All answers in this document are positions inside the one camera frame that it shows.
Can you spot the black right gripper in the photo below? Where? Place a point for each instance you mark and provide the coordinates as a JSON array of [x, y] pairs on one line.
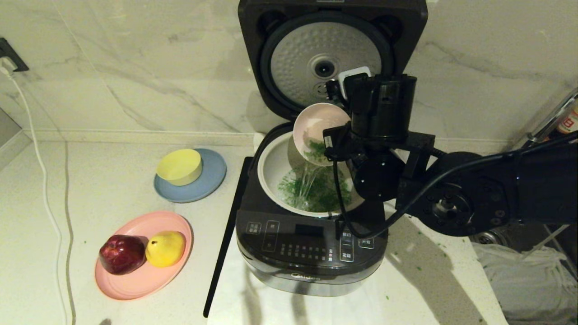
[[343, 142]]

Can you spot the pink bowl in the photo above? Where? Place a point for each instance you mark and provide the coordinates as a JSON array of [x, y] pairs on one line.
[[311, 122]]

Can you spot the green chopped bits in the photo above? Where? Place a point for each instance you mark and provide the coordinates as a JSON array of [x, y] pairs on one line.
[[316, 194]]

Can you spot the black rice cooker lid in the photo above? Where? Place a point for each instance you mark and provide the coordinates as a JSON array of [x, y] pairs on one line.
[[289, 45]]

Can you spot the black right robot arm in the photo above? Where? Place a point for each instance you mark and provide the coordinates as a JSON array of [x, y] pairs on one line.
[[474, 198]]

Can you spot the white inner pot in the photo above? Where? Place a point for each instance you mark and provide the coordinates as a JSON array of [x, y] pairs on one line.
[[273, 167]]

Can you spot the black rice cooker body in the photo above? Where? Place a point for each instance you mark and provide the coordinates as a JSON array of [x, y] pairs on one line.
[[293, 266]]

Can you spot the yellow bowl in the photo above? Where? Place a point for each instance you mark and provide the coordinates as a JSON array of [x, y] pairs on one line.
[[180, 167]]

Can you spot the blue plate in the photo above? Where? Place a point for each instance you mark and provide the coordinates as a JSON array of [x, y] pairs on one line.
[[210, 183]]

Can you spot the dark steel sink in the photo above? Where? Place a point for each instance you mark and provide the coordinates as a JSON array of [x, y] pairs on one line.
[[519, 239]]

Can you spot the yellow pear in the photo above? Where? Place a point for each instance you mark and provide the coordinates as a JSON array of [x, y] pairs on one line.
[[165, 249]]

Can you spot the chrome faucet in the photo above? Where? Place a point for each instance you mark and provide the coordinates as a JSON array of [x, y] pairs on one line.
[[551, 122]]

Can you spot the orange red bottle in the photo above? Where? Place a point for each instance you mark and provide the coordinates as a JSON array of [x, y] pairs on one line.
[[570, 122]]

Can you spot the grey rag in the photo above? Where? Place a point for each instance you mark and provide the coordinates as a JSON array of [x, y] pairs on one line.
[[528, 284]]

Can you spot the pink plate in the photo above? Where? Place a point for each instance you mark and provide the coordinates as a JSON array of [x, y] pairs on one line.
[[144, 284]]

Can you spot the red apple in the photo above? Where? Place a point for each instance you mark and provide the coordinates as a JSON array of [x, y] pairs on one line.
[[122, 255]]

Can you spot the white plug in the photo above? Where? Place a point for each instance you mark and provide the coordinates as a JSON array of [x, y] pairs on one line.
[[6, 68]]

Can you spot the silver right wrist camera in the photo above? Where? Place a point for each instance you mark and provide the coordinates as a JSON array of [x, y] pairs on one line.
[[352, 79]]

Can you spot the black wall socket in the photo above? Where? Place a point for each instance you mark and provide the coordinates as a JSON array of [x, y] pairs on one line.
[[11, 52]]

